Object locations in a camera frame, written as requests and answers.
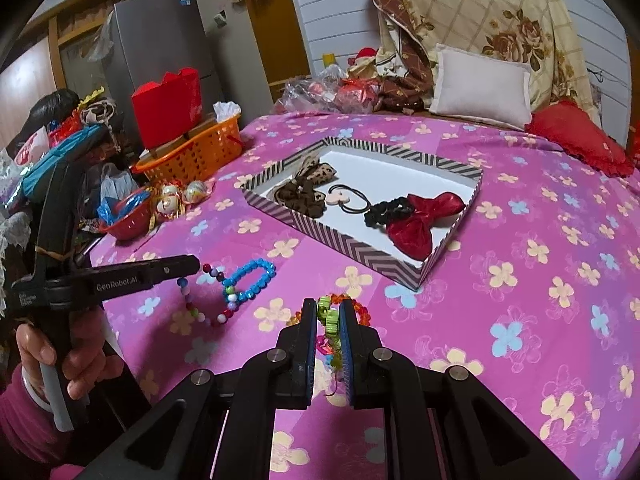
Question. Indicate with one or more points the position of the teal blue bag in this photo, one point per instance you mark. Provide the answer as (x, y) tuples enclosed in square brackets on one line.
[(60, 155)]

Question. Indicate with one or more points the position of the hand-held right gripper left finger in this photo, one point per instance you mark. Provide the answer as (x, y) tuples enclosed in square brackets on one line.
[(310, 340)]

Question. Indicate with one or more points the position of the red gift box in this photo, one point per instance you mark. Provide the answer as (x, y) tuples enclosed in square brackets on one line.
[(167, 105)]

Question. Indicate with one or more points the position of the crumpled white plastic bag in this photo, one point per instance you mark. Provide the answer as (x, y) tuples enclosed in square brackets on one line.
[(117, 185)]

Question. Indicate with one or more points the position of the pink floral bedsheet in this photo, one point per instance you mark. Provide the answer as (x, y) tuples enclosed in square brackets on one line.
[(500, 310)]

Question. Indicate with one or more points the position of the brown cardboard box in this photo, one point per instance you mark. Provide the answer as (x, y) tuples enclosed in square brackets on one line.
[(202, 127)]

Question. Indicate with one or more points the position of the dark round object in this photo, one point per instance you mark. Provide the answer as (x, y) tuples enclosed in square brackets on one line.
[(45, 110)]

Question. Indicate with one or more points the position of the wooden door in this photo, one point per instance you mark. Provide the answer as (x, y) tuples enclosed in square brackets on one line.
[(280, 35)]

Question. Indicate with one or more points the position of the pile of clear plastic bags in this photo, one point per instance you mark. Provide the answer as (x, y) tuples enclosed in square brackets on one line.
[(320, 90)]

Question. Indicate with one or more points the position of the person's left forearm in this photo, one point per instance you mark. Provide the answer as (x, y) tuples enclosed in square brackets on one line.
[(25, 425)]

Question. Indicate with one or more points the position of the beige rose-print quilt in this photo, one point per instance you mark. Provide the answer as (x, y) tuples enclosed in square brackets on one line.
[(500, 20)]

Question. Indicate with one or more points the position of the red ruffled pillow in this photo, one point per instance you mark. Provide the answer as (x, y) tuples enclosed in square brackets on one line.
[(575, 135)]

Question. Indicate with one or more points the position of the red plush toy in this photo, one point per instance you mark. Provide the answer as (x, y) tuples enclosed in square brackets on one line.
[(362, 57)]

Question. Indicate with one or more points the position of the blue foil wrapper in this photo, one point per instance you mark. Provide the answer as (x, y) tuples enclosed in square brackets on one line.
[(112, 210)]

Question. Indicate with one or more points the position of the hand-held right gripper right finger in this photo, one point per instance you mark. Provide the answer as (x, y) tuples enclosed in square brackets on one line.
[(346, 345)]

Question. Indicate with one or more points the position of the decorated white ball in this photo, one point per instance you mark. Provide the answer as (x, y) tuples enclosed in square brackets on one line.
[(195, 191), (166, 202)]

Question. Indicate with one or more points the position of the red plastic bowl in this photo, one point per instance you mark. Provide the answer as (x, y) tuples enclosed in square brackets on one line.
[(127, 227)]

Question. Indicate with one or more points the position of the orange plastic basket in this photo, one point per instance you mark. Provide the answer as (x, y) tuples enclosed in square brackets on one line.
[(200, 160)]

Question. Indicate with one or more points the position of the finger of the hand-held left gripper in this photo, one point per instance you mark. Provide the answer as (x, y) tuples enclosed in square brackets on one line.
[(175, 267)]

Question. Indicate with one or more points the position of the white pillow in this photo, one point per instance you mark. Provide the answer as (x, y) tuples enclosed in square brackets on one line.
[(480, 87)]

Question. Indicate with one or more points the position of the striped cardboard box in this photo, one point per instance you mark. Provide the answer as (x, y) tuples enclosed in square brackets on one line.
[(350, 255)]

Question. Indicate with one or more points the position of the person's left hand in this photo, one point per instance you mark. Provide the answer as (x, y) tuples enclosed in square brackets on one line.
[(87, 355)]

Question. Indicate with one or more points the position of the yellow-capped bottle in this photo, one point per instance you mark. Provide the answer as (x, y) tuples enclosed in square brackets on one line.
[(329, 62)]

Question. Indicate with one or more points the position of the grey refrigerator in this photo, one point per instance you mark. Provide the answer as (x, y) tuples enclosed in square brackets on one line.
[(155, 45)]

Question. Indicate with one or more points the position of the brown patterned quilt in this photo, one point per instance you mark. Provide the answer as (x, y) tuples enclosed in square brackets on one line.
[(400, 60)]

